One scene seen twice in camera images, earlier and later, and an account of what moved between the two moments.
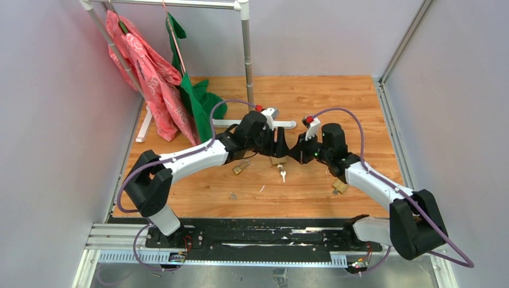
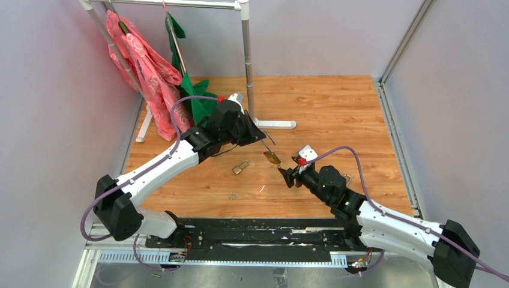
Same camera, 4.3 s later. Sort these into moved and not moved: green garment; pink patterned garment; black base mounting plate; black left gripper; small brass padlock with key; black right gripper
Moved: black right gripper; black left gripper
Not moved: pink patterned garment; green garment; small brass padlock with key; black base mounting plate
